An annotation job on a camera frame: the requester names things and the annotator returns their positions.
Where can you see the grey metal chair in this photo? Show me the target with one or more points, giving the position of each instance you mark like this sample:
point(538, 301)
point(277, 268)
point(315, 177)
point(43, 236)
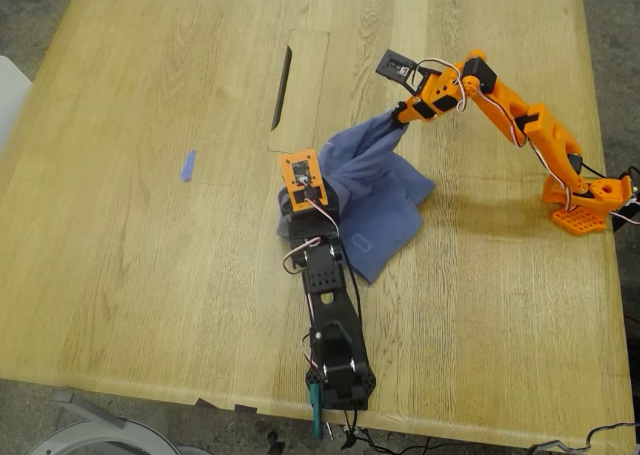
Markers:
point(100, 435)

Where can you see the white plastic chair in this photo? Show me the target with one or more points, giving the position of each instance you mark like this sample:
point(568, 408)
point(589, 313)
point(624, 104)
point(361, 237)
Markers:
point(12, 100)

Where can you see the black table clamp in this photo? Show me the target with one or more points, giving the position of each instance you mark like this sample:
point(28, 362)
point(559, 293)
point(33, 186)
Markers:
point(634, 200)

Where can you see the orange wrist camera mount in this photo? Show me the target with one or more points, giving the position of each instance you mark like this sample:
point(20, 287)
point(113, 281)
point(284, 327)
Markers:
point(302, 180)

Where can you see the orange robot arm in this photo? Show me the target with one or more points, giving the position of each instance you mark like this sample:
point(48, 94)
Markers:
point(545, 130)

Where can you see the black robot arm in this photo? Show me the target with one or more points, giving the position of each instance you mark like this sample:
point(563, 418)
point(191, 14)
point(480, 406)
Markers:
point(330, 320)

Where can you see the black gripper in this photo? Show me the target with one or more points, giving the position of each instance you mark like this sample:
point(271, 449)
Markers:
point(334, 195)

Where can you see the small blue tape piece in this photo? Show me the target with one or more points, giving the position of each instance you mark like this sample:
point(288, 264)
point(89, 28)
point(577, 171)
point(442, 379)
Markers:
point(188, 167)

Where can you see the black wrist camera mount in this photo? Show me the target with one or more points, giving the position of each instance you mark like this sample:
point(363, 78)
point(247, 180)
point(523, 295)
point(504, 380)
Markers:
point(395, 67)

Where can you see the blue printed T-shirt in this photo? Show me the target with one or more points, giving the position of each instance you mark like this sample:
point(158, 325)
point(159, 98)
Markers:
point(380, 190)

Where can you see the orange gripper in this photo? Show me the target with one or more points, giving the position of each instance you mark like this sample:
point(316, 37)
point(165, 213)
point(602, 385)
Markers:
point(413, 110)

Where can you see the green table clamp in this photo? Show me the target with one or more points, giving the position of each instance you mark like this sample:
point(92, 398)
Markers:
point(316, 415)

